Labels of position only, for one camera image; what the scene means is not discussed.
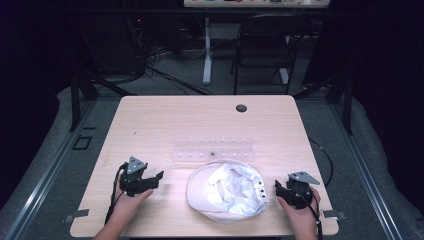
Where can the white cap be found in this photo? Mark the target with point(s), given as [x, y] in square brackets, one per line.
[230, 191]

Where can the white desk leg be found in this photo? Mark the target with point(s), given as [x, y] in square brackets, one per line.
[284, 76]
[207, 53]

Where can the black table grommet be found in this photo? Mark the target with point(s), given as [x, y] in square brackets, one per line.
[241, 108]

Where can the black folding chair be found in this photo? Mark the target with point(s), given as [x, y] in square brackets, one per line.
[263, 50]

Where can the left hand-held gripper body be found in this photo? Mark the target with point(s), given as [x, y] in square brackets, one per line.
[132, 181]

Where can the aluminium floor rail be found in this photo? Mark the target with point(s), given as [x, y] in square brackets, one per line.
[43, 186]
[366, 180]

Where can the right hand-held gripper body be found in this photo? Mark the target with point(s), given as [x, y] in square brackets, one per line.
[297, 191]

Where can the person's right hand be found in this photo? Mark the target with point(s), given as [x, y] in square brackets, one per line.
[301, 216]

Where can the black metal stand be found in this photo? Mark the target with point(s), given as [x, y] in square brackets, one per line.
[80, 93]
[343, 96]

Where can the person's left hand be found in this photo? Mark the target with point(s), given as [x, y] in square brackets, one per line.
[128, 205]

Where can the clear acrylic rack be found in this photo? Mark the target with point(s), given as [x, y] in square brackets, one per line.
[213, 150]

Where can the grey tape strip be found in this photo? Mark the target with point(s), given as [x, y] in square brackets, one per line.
[76, 215]
[334, 214]

